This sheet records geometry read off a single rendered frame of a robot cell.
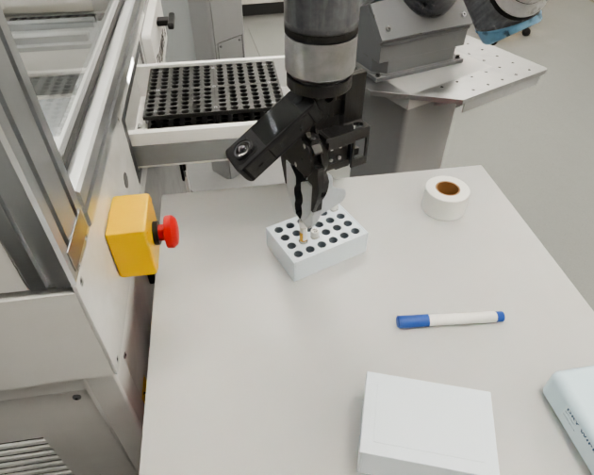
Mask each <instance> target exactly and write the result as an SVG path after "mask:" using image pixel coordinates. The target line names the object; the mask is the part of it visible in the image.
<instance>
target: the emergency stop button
mask: <svg viewBox="0 0 594 475"><path fill-rule="evenodd" d="M157 231H158V237H159V240H160V241H162V240H165V242H166V246H167V247H168V248H175V247H176V246H177V245H178V243H179V227H178V223H177V220H176V218H175V217H174V216H172V215H166V216H164V218H163V224H159V225H158V226H157Z"/></svg>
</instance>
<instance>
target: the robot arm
mask: <svg viewBox="0 0 594 475"><path fill-rule="evenodd" d="M380 1H383V0H284V30H285V69H286V71H287V86H288V88H289V89H290V91H289V92H288V93H287V94H286V95H285V96H284V97H283V98H282V99H281V100H280V101H278V102H277V103H276V104H275V105H274V106H273V107H272V108H271V109H270V110H269V111H268V112H267V113H265V114H264V115H263V116H262V117H261V118H260V119H259V120H258V121H257V122H256V123H255V124H254V125H253V126H251V127H250V128H249V129H248V130H247V131H246V132H245V133H244V134H243V135H242V136H241V137H240V138H239V139H237V140H236V141H235V142H234V143H233V144H232V145H231V146H230V147H229V148H228V149H227V150H226V152H225V153H226V157H227V158H228V160H229V161H230V163H231V164H232V165H233V166H234V168H235V169H236V170H237V172H239V173H240V174H241V175H242V176H243V177H244V178H245V179H246V180H248V181H255V180H256V179H257V178H258V177H259V175H261V174H262V173H263V172H264V171H266V170H267V169H268V168H269V167H270V166H271V165H272V164H273V162H274V161H275V160H276V159H278V158H279V157H280V156H281V162H282V168H283V173H284V177H285V182H286V184H287V188H288V192H289V198H290V201H291V204H292V207H293V210H294V213H295V214H296V216H297V217H298V218H299V219H301V221H302V222H303V224H304V225H305V226H306V227H307V228H311V227H313V226H314V225H315V224H316V223H317V221H318V219H319V218H320V215H321V214H322V213H324V212H326V211H327V210H329V209H331V208H332V207H334V206H336V205H338V204H339V203H341V202H342V201H343V200H344V198H345V195H346V191H345V189H344V188H335V187H333V177H332V175H331V174H330V173H328V172H327V171H330V170H333V169H335V170H337V169H340V168H343V167H346V166H349V164H350V168H353V167H356V166H359V165H362V164H364V163H366V161H367V153H368V146H369V137H370V130H371V126H370V125H369V124H367V123H366V122H364V121H363V119H362V115H363V106H364V96H365V88H366V78H367V71H365V70H364V69H361V68H359V69H358V68H356V66H355V60H356V48H357V37H358V23H359V12H360V7H362V6H366V5H368V4H372V3H376V2H380ZM463 1H464V3H465V6H466V8H467V10H468V13H469V15H470V18H471V20H472V22H473V24H474V27H475V32H476V33H477V34H478V35H479V37H480V40H481V41H482V43H483V44H487V45H489V44H492V43H494V42H496V41H500V40H502V39H504V38H506V37H508V36H511V35H513V34H515V33H517V32H519V31H521V30H523V29H525V28H527V27H529V26H531V25H535V24H537V23H539V22H540V21H541V20H542V15H541V14H542V11H541V10H542V9H543V7H544V6H545V5H546V3H547V1H548V0H463ZM404 2H405V3H406V4H407V5H408V6H409V7H410V8H411V9H412V10H413V11H414V12H416V13H417V14H419V15H420V16H423V17H426V18H436V17H439V16H441V15H443V14H444V13H446V12H447V11H448V10H449V9H450V8H451V7H452V6H453V5H454V3H455V2H456V0H404ZM354 125H357V126H359V125H362V126H361V127H357V128H355V127H354ZM354 128H355V129H354ZM364 138H365V144H364V153H363V156H358V157H355V155H358V152H359V147H358V146H356V145H355V141H356V140H359V139H364Z"/></svg>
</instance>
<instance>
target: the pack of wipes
mask: <svg viewBox="0 0 594 475"><path fill-rule="evenodd" d="M543 393H544V395H545V397H546V398H547V400H548V402H549V403H550V405H551V407H552V408H553V410H554V412H555V413H556V415H557V416H558V418H559V420H560V421H561V423H562V425H563V426H564V428H565V430H566V431H567V433H568V435H569V437H570V439H571V440H572V442H573V444H574V445H575V447H576V449H577V450H578V451H579V453H580V454H581V456H582V458H583V459H584V461H585V463H586V465H587V467H588V468H589V470H590V472H591V474H592V475H594V365H593V366H587V367H581V368H576V369H565V370H559V371H557V372H555V373H553V375H552V376H551V378H550V379H549V380H548V382H547V383H546V384H545V385H544V387H543Z"/></svg>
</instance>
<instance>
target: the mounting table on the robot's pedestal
mask: <svg viewBox="0 0 594 475"><path fill-rule="evenodd" d="M455 50H456V51H458V52H460V53H462V54H465V55H467V56H469V57H473V58H475V59H477V60H479V61H481V62H484V63H485V64H487V65H489V66H492V67H490V68H488V69H485V70H483V71H480V72H477V73H474V74H469V75H466V76H463V77H460V78H457V79H455V80H452V81H449V82H446V83H443V84H440V85H437V86H434V87H432V88H429V89H426V90H421V91H418V92H415V93H412V94H409V93H407V92H405V91H404V90H401V89H399V88H397V87H396V86H394V85H392V84H390V83H389V82H387V81H386V80H385V81H381V82H377V83H376V82H374V81H373V80H372V79H370V78H369V77H367V78H366V88H365V92H366V93H367V94H368V95H371V96H381V97H390V98H400V99H409V97H410V100H419V101H429V102H435V103H434V106H441V105H447V104H456V106H455V107H459V106H462V105H463V107H462V111H461V112H462V113H463V112H465V111H468V110H471V109H473V108H476V107H479V106H482V105H485V104H487V103H490V102H492V101H495V100H498V99H500V98H503V97H505V96H507V95H510V94H513V93H515V92H518V91H520V90H525V89H527V88H530V87H533V86H534V85H537V82H538V79H539V78H540V76H541V75H543V74H545V73H546V72H547V68H546V67H544V66H541V65H539V64H536V63H534V62H533V61H530V60H528V59H525V58H523V57H519V56H517V55H514V54H512V53H509V52H507V51H504V50H503V49H501V48H498V47H496V46H493V45H491V44H489V45H487V44H483V43H482V41H480V40H477V39H475V38H473V37H471V36H469V35H466V38H465V42H464V45H460V46H456V47H455Z"/></svg>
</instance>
